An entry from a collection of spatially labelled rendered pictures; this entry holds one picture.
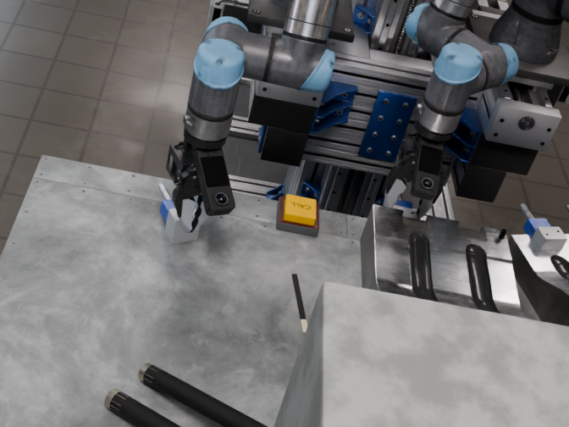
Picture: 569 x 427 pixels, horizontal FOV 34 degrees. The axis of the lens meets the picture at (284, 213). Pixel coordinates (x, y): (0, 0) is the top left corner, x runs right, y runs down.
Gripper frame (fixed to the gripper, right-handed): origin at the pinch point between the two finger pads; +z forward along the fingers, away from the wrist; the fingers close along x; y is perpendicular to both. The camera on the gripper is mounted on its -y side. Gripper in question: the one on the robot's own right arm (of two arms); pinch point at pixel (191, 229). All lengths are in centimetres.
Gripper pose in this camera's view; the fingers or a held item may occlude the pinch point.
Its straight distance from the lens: 165.9
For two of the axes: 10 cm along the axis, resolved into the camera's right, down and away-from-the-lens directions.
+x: -8.8, 1.3, -4.6
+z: -2.1, 7.5, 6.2
